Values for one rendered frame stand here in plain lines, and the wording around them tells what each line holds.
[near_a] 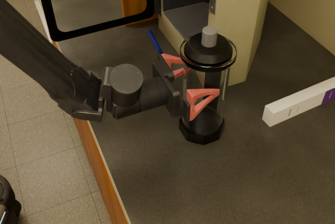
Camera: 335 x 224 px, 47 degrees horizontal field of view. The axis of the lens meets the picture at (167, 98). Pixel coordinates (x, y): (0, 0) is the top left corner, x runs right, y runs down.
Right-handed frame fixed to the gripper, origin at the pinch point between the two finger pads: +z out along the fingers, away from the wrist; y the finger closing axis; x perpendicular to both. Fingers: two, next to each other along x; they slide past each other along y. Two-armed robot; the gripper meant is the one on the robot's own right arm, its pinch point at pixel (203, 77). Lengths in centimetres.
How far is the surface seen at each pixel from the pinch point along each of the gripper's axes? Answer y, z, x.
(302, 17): 27, 50, 14
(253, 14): 9.7, 17.3, -5.1
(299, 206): -25.7, 8.5, 15.4
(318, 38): 19, 50, 17
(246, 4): 9.7, 14.7, -8.2
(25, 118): 119, -45, 109
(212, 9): 10.9, 7.2, -8.2
